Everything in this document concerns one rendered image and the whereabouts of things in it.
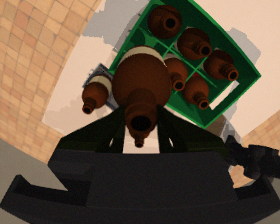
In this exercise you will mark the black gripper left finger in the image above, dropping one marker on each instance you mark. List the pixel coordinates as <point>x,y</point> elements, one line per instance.
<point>98,135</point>

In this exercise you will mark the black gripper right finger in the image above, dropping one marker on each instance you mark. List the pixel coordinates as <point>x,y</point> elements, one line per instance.
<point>185,136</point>

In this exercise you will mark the green plastic crate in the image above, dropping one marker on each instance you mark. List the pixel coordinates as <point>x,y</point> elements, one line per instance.
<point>191,11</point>

